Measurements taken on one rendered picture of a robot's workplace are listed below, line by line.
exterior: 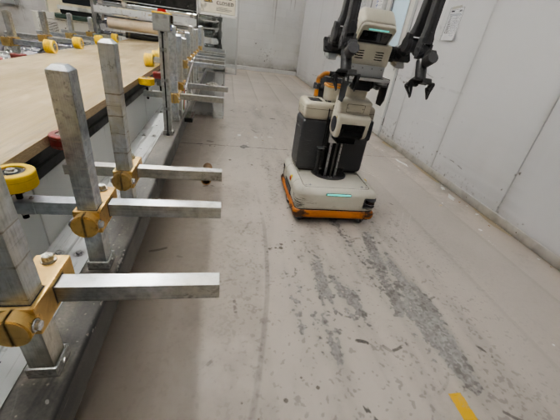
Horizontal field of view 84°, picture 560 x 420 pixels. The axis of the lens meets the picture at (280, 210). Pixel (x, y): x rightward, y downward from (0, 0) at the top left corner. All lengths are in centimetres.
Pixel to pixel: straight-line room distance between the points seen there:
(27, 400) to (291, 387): 98
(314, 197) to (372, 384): 124
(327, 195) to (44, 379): 190
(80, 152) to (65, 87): 11
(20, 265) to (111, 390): 100
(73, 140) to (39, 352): 35
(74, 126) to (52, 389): 43
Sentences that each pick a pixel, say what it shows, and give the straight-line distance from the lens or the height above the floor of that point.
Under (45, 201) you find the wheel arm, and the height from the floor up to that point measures 84.
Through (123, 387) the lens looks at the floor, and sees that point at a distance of 145.
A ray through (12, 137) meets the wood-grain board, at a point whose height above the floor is 90.
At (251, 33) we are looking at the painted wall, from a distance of 1099.
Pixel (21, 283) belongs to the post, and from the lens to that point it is 52.
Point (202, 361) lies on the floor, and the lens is 146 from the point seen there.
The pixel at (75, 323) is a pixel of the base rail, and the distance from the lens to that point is 72.
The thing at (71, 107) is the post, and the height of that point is 106.
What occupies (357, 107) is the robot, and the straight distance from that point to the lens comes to 215.
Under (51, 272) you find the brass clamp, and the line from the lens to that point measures 59.
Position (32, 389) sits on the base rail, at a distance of 66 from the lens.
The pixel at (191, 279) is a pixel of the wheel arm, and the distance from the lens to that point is 54.
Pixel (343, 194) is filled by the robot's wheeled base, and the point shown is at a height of 25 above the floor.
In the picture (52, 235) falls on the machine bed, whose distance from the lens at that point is 109.
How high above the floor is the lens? 121
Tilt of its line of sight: 30 degrees down
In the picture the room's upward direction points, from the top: 8 degrees clockwise
